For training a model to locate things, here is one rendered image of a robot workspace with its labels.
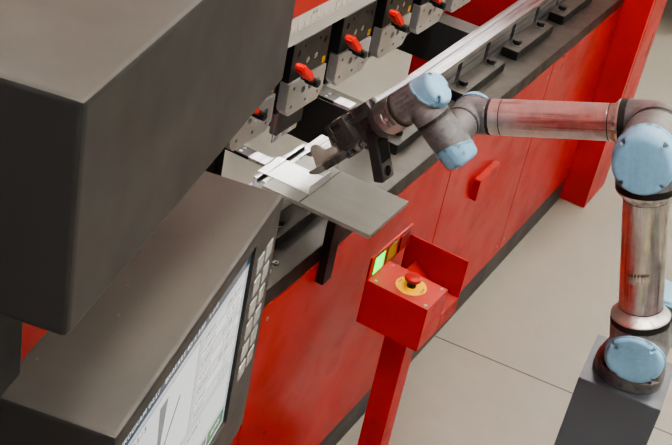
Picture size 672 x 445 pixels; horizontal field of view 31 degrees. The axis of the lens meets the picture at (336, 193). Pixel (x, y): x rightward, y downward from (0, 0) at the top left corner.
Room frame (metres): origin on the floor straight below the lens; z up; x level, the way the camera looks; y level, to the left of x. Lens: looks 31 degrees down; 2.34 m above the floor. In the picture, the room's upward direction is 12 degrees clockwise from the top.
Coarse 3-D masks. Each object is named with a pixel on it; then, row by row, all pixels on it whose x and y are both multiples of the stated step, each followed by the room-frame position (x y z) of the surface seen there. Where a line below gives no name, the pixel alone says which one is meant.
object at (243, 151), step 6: (228, 150) 2.30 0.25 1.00; (234, 150) 2.29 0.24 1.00; (240, 150) 2.30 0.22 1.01; (246, 150) 2.30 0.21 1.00; (252, 150) 2.31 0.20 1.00; (246, 156) 2.28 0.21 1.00; (252, 156) 2.28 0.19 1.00; (258, 156) 2.29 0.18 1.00; (264, 156) 2.29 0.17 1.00; (258, 162) 2.27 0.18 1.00; (264, 162) 2.27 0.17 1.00
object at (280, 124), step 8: (296, 112) 2.29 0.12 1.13; (272, 120) 2.23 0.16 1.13; (280, 120) 2.23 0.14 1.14; (288, 120) 2.26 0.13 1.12; (296, 120) 2.29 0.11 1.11; (272, 128) 2.23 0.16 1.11; (280, 128) 2.23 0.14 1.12; (288, 128) 2.28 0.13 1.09; (272, 136) 2.23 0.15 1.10; (280, 136) 2.26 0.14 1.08
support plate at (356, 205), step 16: (304, 160) 2.32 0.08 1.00; (336, 176) 2.28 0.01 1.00; (352, 176) 2.29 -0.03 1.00; (288, 192) 2.17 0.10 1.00; (320, 192) 2.20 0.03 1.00; (336, 192) 2.21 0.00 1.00; (352, 192) 2.23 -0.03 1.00; (368, 192) 2.24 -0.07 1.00; (384, 192) 2.26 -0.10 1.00; (304, 208) 2.14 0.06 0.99; (320, 208) 2.14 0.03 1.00; (336, 208) 2.15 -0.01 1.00; (352, 208) 2.16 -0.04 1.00; (368, 208) 2.18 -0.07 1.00; (384, 208) 2.19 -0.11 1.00; (400, 208) 2.20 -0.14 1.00; (352, 224) 2.10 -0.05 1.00; (368, 224) 2.12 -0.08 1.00; (384, 224) 2.14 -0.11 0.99
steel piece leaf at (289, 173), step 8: (280, 168) 2.26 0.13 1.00; (288, 168) 2.27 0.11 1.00; (296, 168) 2.28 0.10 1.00; (304, 168) 2.28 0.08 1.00; (272, 176) 2.22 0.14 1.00; (280, 176) 2.23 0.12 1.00; (288, 176) 2.24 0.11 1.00; (296, 176) 2.24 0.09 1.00; (304, 176) 2.25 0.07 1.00; (312, 176) 2.26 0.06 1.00; (320, 176) 2.26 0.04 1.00; (328, 176) 2.25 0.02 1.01; (288, 184) 2.20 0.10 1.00; (296, 184) 2.21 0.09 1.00; (304, 184) 2.22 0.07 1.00; (312, 184) 2.19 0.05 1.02; (320, 184) 2.22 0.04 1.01; (304, 192) 2.19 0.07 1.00
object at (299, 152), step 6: (294, 150) 2.36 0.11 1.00; (300, 150) 2.37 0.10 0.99; (306, 150) 2.37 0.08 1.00; (288, 156) 2.32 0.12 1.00; (294, 156) 2.34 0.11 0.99; (300, 156) 2.33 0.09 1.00; (258, 174) 2.22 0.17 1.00; (264, 174) 2.23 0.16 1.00; (258, 180) 2.21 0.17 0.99; (258, 186) 2.20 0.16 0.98
